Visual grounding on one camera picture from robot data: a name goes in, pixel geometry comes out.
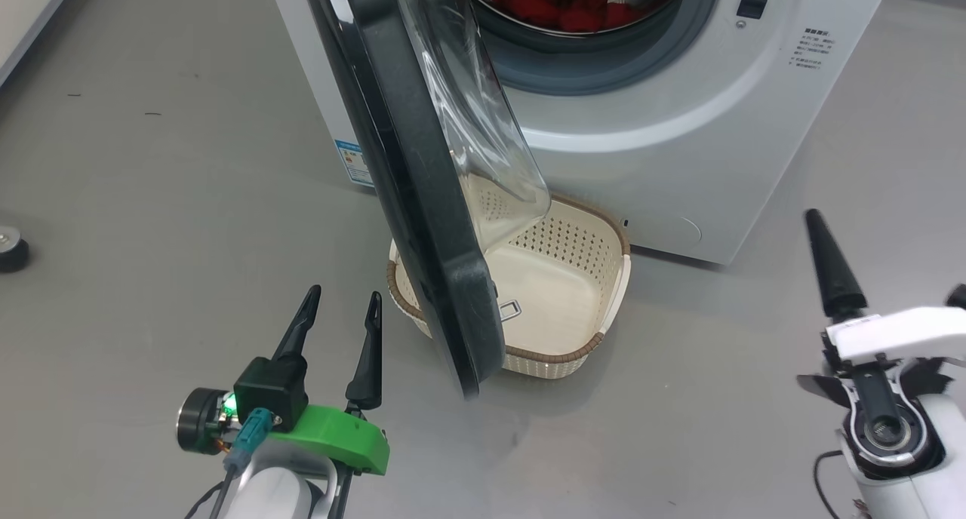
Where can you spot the black glass washing machine door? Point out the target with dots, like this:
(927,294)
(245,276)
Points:
(423,202)

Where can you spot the white front-load washing machine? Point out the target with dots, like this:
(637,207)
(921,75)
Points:
(679,142)

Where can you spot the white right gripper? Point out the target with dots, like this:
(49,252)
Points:
(906,334)

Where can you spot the blue energy label sticker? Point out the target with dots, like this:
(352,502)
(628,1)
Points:
(353,163)

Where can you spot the teal left camera connector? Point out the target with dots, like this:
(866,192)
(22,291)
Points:
(253,436)

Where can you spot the black caster wheel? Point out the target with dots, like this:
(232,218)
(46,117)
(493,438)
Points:
(11,251)

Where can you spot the cream perforated laundry basket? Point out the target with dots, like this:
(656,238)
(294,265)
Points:
(558,277)

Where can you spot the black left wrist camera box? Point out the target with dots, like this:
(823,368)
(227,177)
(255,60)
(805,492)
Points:
(270,391)

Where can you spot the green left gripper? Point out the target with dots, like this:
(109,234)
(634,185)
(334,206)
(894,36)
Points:
(339,440)

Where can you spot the grey rubber door gasket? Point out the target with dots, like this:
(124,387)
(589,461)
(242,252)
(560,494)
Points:
(604,62)

